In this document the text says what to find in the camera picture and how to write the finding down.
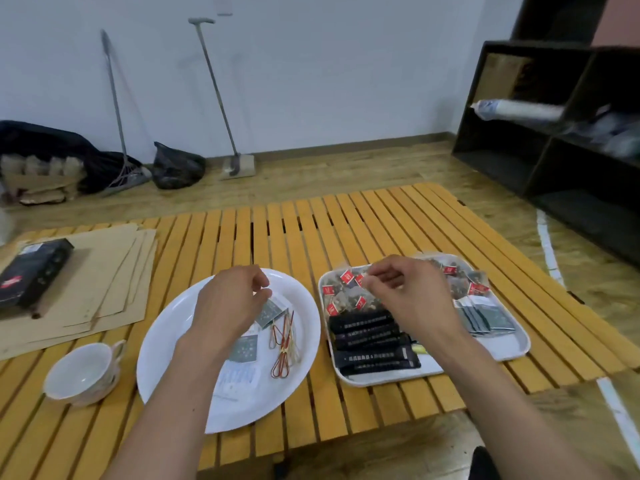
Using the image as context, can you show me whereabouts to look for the white teacup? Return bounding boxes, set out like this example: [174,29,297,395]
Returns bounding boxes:
[42,339,127,409]

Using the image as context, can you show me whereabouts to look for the white plastic tray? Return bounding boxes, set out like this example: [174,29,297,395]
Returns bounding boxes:
[318,252,532,389]

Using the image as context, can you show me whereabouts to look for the person's right hand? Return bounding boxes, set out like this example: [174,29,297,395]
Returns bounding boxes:
[361,254,469,359]

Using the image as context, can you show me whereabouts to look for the white round bowl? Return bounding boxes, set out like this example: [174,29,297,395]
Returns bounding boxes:
[135,268,322,435]

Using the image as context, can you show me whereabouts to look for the white floor tape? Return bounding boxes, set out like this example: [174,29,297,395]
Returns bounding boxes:
[535,209,640,455]

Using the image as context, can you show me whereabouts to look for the bunch of tan rubber bands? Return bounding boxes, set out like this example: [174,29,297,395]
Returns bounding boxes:
[269,309,302,381]

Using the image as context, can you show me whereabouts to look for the sleeve of white paper cups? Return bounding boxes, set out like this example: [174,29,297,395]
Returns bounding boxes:
[469,98,566,123]

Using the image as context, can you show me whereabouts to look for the long-handled beige dustpan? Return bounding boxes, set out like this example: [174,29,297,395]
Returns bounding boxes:
[188,17,257,181]

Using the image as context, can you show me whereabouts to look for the black shelf unit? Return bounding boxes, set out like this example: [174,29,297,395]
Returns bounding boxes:
[451,0,640,269]

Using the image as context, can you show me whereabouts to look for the stack of brown envelopes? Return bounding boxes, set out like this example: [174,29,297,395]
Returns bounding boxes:
[0,223,159,362]

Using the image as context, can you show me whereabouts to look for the person's right forearm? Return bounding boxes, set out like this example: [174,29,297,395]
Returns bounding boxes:
[437,329,616,480]

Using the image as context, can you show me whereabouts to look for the pink storage bin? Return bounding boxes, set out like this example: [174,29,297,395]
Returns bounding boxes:
[591,0,640,48]

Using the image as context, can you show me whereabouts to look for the person's left hand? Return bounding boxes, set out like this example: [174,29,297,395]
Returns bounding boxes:
[177,264,274,365]

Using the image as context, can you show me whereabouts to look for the grey long-handled broom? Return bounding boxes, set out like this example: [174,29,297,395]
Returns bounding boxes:
[99,28,153,197]

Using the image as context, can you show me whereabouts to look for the black cardboard box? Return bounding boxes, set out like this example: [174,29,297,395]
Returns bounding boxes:
[0,238,75,309]

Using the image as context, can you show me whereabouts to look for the large black bag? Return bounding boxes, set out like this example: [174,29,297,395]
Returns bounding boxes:
[0,119,145,195]

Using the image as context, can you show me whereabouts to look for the row of tea bags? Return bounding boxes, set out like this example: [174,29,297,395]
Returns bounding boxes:
[321,257,492,318]

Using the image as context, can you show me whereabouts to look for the person's black trousers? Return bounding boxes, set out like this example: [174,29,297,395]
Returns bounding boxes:
[467,446,502,480]

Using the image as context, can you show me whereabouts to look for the black stick sachets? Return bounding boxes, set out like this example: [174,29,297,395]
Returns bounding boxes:
[327,309,423,378]

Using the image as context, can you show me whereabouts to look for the small black garbage bag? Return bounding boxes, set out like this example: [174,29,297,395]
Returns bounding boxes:
[151,141,207,191]

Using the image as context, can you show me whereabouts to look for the brown cardboard box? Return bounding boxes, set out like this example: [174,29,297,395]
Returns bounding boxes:
[472,53,532,103]

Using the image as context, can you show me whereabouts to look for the person's left forearm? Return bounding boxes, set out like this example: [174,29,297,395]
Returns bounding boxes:
[102,342,227,480]

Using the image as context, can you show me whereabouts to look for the grey white square sachets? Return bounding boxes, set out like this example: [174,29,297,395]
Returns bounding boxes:
[452,294,517,339]

